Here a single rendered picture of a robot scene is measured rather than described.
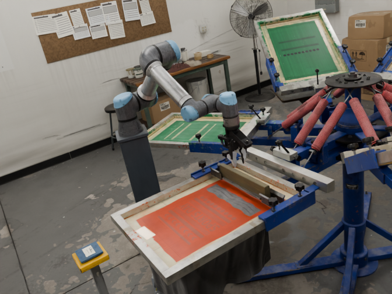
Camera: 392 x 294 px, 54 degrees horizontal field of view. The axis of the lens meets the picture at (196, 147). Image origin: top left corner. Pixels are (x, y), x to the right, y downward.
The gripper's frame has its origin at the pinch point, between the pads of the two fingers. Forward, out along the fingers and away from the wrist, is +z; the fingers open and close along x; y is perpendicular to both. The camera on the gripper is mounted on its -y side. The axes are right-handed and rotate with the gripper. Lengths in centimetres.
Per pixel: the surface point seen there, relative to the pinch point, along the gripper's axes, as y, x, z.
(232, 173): 6.5, 0.9, 7.5
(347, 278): -16, -57, 99
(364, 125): -25, -61, -4
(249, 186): -6.8, 1.0, 10.1
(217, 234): -17.5, 29.6, 16.3
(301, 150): -2.2, -39.2, 8.1
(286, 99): 86, -116, 18
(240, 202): -6.3, 7.7, 15.6
